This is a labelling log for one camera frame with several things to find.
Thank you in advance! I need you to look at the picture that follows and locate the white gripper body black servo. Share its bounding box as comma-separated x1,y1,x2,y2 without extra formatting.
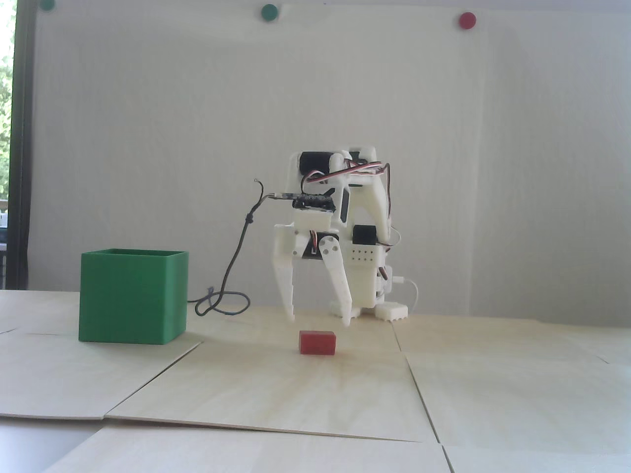
273,223,342,262

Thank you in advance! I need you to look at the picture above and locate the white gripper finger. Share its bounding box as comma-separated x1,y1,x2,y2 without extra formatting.
273,257,297,324
318,236,354,328

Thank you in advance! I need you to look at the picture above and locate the red block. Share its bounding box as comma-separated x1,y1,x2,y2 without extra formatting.
299,331,338,355

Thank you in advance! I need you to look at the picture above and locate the green box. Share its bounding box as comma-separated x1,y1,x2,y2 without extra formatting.
78,248,190,345

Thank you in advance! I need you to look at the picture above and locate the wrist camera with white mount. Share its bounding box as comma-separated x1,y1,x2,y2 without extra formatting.
269,191,337,231

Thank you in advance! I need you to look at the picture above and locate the black camera cable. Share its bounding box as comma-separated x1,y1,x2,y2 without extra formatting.
187,178,296,316

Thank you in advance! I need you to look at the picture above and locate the white power cable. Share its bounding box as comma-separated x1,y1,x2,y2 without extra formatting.
393,277,421,314

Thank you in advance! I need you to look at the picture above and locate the dark window frame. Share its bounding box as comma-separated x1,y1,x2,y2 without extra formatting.
11,0,38,291

